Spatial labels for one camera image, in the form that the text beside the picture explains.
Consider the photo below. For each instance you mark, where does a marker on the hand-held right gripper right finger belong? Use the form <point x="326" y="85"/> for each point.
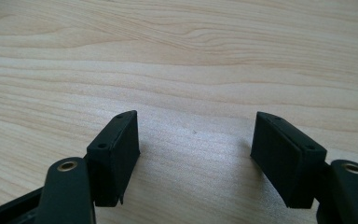
<point x="287" y="161"/>

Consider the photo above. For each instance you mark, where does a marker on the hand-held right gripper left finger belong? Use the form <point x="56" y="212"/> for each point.
<point x="114" y="161"/>

